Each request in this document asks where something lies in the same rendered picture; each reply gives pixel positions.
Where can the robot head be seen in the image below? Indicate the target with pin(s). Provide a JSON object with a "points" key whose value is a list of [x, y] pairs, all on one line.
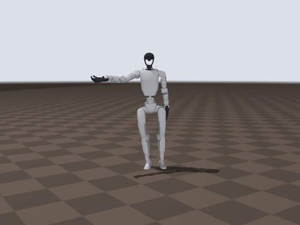
{"points": [[149, 56]]}

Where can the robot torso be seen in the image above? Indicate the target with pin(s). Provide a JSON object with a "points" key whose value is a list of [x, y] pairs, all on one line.
{"points": [[149, 86]]}

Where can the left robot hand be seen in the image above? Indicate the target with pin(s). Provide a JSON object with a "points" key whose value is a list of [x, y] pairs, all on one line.
{"points": [[166, 108]]}

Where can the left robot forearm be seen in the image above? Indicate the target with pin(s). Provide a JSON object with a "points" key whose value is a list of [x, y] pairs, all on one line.
{"points": [[165, 99]]}

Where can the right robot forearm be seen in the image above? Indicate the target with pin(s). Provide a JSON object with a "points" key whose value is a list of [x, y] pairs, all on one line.
{"points": [[112, 78]]}

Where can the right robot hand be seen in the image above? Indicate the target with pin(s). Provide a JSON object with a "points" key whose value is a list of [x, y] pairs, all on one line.
{"points": [[99, 79]]}

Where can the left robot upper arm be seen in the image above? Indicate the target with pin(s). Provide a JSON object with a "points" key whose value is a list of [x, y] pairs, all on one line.
{"points": [[163, 81]]}

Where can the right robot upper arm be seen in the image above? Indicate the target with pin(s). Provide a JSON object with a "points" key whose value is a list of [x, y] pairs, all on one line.
{"points": [[135, 74]]}

